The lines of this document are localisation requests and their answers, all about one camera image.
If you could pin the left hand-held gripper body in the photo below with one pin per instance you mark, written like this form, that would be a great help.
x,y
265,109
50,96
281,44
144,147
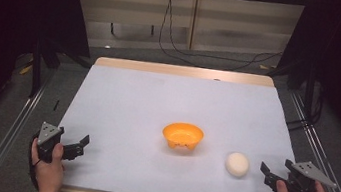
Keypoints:
x,y
48,134

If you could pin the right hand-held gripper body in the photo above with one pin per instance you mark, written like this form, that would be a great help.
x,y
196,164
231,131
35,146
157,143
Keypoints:
x,y
302,187

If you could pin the white round bun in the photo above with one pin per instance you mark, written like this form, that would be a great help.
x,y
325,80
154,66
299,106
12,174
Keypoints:
x,y
237,164

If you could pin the orange plastic bowl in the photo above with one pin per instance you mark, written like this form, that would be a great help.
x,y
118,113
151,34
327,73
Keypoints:
x,y
183,135

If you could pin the person's left hand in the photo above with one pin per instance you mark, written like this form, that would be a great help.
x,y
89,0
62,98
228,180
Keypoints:
x,y
49,175

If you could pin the small black stick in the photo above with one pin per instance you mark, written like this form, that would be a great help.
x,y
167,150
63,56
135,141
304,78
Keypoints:
x,y
56,104

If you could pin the black metal stand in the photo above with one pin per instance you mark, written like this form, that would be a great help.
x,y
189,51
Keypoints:
x,y
310,95
36,70

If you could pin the yellow tape strip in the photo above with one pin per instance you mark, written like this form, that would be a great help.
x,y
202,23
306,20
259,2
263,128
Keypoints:
x,y
26,69

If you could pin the white table cover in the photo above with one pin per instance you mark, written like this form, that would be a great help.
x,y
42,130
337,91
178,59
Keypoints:
x,y
156,107

